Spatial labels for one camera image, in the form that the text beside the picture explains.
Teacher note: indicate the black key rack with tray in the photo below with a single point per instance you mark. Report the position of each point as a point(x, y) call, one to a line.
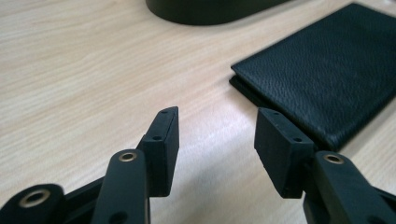
point(202, 12)

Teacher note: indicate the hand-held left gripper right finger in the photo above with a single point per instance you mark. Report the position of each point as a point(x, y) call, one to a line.
point(280, 155)

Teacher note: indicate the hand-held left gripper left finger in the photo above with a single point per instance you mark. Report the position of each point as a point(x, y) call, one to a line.
point(162, 155)

